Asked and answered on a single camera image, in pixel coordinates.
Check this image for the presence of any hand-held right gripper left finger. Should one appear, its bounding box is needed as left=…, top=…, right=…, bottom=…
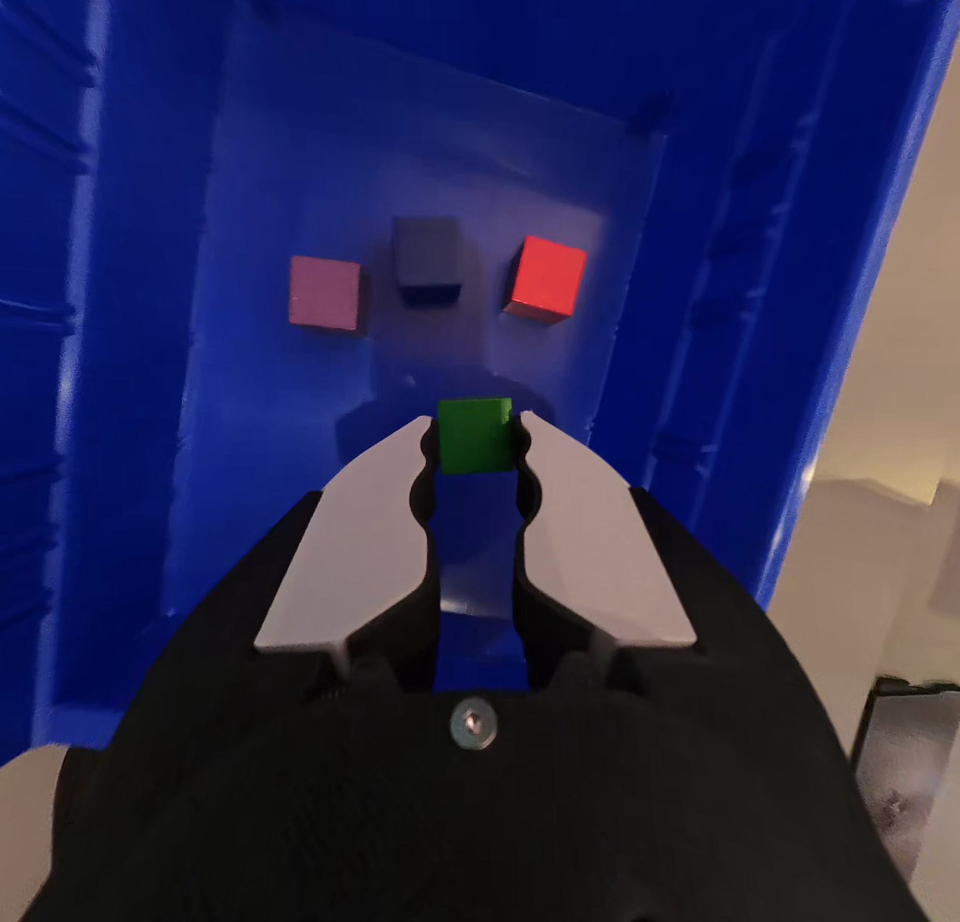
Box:
left=255, top=414, right=440, bottom=653

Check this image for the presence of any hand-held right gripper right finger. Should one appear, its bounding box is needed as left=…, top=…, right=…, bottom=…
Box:
left=513, top=410, right=699, bottom=649

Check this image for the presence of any green wooden cube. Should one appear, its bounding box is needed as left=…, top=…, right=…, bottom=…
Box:
left=437, top=398, right=517, bottom=475

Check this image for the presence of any purple wooden cube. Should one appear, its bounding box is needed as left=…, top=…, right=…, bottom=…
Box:
left=288, top=256, right=363, bottom=334

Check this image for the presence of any red wooden cube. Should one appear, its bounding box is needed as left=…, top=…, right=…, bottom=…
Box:
left=504, top=235, right=588, bottom=324

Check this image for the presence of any blue wooden cube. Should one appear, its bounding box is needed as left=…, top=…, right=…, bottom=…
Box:
left=391, top=217, right=462, bottom=306

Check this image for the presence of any blue plastic bin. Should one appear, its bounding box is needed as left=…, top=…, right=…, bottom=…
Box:
left=0, top=0, right=960, bottom=765

